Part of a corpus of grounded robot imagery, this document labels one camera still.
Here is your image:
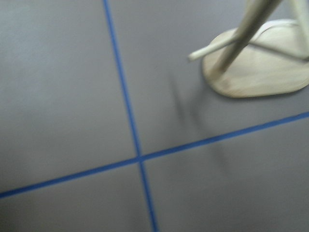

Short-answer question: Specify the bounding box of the wooden cup storage rack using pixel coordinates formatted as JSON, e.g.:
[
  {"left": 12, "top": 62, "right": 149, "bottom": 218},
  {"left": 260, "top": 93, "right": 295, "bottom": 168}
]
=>
[{"left": 188, "top": 0, "right": 309, "bottom": 98}]

